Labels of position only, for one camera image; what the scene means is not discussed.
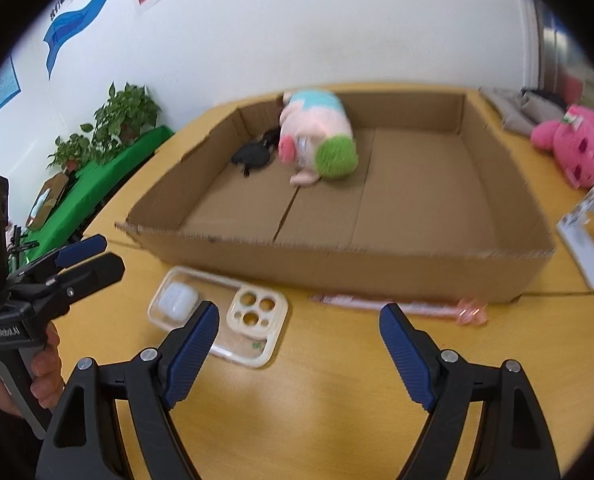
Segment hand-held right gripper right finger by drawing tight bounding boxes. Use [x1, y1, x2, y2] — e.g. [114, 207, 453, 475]
[379, 303, 562, 480]

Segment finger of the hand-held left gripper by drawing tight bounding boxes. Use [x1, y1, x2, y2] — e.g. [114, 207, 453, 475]
[7, 235, 109, 292]
[27, 253, 126, 322]

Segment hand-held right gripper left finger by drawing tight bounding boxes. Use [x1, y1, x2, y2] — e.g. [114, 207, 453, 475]
[36, 300, 221, 480]

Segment white earbuds case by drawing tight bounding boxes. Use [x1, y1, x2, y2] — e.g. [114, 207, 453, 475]
[157, 282, 200, 322]

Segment pink pen with bow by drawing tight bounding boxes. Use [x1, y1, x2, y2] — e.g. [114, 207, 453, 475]
[309, 294, 488, 327]

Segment clear cream phone case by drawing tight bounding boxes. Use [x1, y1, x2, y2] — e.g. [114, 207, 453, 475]
[148, 266, 290, 370]

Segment brown cardboard box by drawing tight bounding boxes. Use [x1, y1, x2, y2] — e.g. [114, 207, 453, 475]
[116, 91, 556, 305]

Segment black sunglasses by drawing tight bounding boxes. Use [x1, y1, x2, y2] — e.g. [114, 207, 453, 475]
[230, 127, 282, 177]

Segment pink pig plush toy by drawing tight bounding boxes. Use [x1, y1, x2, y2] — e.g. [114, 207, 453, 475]
[278, 89, 359, 188]

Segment person's left hand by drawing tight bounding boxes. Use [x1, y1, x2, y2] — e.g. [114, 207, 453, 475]
[0, 321, 66, 417]

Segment small brown cardboard carton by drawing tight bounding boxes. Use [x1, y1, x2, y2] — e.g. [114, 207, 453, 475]
[26, 172, 70, 232]

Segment small potted green plant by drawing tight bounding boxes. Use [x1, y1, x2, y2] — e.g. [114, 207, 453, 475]
[47, 132, 95, 175]

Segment green cloth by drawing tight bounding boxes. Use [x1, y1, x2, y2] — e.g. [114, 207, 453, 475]
[14, 126, 176, 271]

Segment large potted green plant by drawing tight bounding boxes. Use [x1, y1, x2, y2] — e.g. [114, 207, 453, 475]
[93, 81, 162, 153]

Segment white phone stand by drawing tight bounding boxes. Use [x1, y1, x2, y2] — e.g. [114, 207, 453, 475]
[556, 162, 594, 291]

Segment grey cloth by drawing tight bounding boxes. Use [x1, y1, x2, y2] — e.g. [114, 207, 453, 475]
[479, 86, 570, 136]

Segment bright pink plush toy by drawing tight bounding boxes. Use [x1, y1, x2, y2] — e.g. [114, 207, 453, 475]
[530, 104, 594, 213]

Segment blue wall poster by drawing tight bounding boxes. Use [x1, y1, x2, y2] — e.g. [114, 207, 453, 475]
[0, 55, 22, 118]

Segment blue ribbon wall decal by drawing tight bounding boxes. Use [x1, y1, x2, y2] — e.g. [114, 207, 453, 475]
[43, 0, 138, 81]

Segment window frame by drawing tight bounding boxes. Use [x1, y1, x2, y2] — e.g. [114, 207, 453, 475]
[522, 0, 592, 101]

